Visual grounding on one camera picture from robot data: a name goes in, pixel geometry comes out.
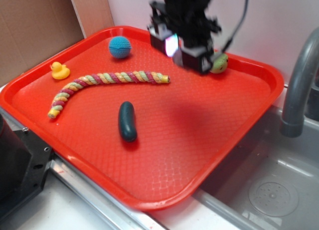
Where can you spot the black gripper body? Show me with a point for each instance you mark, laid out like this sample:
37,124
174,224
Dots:
186,19

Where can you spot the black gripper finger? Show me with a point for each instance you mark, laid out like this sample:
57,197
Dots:
159,41
196,58

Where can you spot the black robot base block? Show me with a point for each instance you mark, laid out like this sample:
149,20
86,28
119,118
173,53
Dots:
24,161

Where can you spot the blue knitted ball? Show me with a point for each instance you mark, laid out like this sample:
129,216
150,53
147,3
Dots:
120,47

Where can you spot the dark green toy cucumber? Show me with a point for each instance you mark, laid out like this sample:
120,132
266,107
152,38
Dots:
126,122

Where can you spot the red plastic tray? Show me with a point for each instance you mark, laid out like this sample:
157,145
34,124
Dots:
185,128

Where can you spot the yellow rubber duck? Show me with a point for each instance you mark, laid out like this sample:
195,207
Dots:
59,71

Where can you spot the grey sink faucet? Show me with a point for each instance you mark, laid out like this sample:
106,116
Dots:
306,67

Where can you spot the brown cardboard panel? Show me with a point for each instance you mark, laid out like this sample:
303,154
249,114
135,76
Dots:
32,31

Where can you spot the grey plastic sink basin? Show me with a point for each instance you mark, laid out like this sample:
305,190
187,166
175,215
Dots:
268,181

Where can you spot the multicoloured braided rope toy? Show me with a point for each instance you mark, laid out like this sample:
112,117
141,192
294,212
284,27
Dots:
78,84

